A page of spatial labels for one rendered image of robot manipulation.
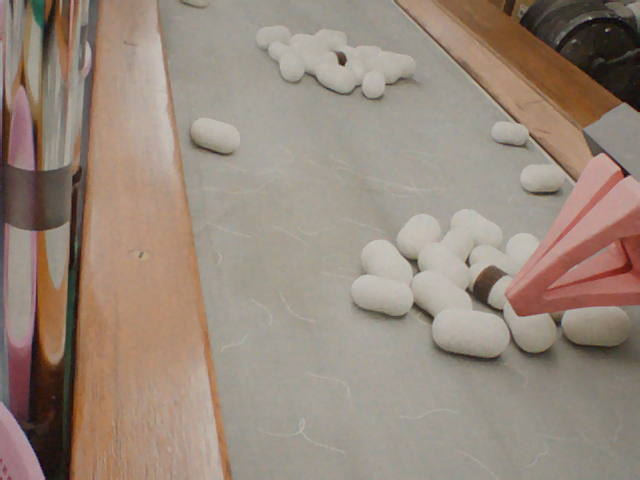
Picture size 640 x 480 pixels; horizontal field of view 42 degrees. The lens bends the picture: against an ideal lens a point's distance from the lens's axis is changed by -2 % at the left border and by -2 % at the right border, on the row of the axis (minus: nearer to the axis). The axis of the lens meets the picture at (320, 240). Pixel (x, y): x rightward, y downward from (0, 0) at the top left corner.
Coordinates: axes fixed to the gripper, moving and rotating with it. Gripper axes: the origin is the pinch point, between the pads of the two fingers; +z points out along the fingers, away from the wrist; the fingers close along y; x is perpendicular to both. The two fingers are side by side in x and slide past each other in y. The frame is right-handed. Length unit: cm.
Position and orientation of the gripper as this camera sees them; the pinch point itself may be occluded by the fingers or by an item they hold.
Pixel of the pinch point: (526, 296)
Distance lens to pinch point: 40.7
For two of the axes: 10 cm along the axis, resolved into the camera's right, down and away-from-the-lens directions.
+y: 2.0, 5.2, -8.3
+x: 4.9, 6.8, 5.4
